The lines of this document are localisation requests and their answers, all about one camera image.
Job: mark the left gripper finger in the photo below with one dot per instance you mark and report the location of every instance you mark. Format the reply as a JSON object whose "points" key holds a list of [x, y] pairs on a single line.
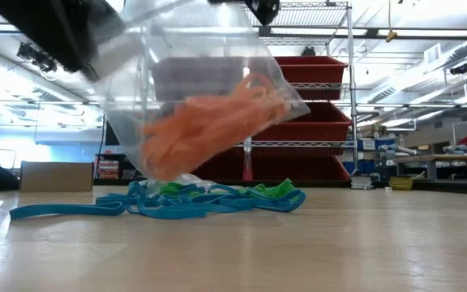
{"points": [[108, 20], [47, 28]]}

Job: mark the clear plastic zip bag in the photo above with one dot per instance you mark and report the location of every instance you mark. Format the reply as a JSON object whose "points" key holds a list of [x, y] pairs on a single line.
{"points": [[195, 178], [201, 48]]}

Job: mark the pale blue robot arm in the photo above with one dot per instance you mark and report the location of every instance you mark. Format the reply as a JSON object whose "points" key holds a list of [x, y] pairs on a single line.
{"points": [[399, 150], [464, 149]]}

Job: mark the blue rubber band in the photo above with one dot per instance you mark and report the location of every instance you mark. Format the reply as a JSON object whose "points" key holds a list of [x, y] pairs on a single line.
{"points": [[63, 209], [286, 204], [172, 213], [225, 198], [134, 203]]}

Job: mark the black ceiling-mounted device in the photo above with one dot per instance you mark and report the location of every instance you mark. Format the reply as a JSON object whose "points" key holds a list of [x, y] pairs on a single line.
{"points": [[35, 57]]}

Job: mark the black monitor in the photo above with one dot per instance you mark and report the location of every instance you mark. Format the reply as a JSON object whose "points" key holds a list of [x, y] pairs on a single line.
{"points": [[112, 138]]}

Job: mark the small cardboard box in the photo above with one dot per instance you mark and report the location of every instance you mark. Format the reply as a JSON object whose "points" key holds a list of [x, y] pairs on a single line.
{"points": [[55, 176]]}

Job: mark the red and white boxes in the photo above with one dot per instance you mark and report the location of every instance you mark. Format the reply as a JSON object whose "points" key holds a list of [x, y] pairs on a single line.
{"points": [[108, 170]]}

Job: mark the blue storage bins stack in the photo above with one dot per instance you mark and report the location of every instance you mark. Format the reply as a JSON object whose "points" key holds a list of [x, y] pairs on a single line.
{"points": [[369, 166]]}

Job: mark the black overhead device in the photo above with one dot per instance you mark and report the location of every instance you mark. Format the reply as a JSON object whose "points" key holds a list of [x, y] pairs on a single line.
{"points": [[459, 69]]}

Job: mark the wooden top workbench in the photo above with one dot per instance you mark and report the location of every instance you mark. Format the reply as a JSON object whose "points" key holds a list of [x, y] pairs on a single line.
{"points": [[452, 158]]}

